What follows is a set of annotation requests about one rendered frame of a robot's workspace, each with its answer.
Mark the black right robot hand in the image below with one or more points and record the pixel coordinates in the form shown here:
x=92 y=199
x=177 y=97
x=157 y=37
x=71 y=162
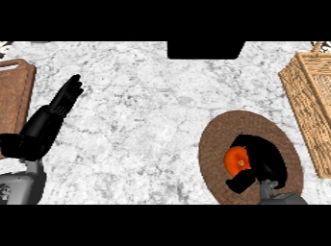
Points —
x=266 y=157

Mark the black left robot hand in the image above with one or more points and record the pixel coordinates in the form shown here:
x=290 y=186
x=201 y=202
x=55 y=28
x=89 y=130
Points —
x=40 y=131

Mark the orange squash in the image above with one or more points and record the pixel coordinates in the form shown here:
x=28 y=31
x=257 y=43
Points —
x=237 y=161

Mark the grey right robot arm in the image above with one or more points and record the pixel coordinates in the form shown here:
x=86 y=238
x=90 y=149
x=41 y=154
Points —
x=278 y=196

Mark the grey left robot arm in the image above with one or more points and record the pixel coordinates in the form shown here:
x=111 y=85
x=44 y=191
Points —
x=13 y=187

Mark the round brown placemat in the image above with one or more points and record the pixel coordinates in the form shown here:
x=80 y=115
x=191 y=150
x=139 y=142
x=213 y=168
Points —
x=219 y=147

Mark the wicker basket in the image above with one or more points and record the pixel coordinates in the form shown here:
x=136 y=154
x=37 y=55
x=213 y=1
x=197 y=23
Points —
x=321 y=112

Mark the brown wooden cutting board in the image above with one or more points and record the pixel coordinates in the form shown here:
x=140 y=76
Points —
x=6 y=105

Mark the black appliance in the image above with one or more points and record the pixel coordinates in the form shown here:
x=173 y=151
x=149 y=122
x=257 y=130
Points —
x=206 y=49

